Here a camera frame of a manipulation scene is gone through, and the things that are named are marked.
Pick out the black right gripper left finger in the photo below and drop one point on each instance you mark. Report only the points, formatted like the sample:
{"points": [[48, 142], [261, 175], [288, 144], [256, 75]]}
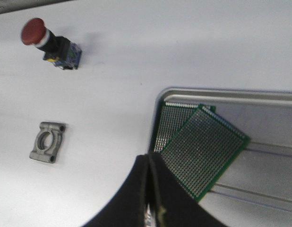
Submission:
{"points": [[127, 207]]}

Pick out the red emergency stop button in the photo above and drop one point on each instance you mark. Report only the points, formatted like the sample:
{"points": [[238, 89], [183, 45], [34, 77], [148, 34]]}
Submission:
{"points": [[58, 50]]}

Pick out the silver metal tray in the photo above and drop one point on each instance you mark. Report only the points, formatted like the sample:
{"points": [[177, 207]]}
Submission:
{"points": [[256, 189]]}

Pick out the green circuit board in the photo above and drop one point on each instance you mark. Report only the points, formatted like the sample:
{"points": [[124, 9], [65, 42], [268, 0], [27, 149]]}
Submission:
{"points": [[202, 149], [172, 117]]}

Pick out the grey metal clamp block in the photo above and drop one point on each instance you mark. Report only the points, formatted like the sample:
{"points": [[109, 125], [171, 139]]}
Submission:
{"points": [[48, 142]]}

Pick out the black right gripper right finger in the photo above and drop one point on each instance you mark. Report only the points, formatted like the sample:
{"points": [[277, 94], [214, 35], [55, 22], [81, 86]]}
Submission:
{"points": [[173, 206]]}

